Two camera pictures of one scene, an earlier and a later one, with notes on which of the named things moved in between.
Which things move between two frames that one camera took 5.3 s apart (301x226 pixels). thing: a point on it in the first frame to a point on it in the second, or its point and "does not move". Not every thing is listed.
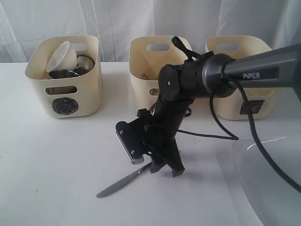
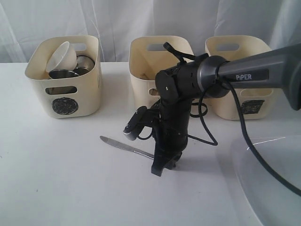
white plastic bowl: (63, 57) does not move
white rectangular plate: (276, 199) does not move
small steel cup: (85, 61) does not move
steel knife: (125, 180) to (127, 147)
